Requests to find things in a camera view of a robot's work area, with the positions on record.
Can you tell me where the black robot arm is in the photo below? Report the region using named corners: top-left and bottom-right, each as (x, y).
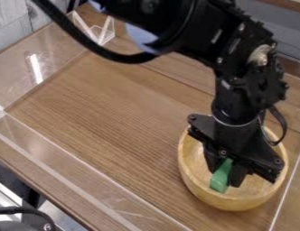
top-left (91, 0), bottom-right (289, 187)

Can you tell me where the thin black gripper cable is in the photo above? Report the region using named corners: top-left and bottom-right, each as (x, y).
top-left (260, 105), bottom-right (289, 147)

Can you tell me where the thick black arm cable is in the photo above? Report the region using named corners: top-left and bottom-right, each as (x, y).
top-left (31, 0), bottom-right (160, 65)

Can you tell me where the clear acrylic corner bracket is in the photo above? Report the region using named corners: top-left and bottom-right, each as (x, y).
top-left (70, 11), bottom-right (115, 46)

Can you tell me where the green rectangular block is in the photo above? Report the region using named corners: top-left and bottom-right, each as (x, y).
top-left (210, 129), bottom-right (276, 193)

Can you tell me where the black cable bottom left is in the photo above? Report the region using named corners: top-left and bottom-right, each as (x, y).
top-left (0, 206), bottom-right (57, 231)

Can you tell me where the black metal mount with screw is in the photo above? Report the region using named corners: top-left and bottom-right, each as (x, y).
top-left (21, 201), bottom-right (65, 231)

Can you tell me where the light brown wooden bowl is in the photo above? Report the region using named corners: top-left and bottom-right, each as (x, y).
top-left (178, 119), bottom-right (289, 211)

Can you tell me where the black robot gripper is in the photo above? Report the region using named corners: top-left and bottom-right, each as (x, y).
top-left (188, 114), bottom-right (285, 188)

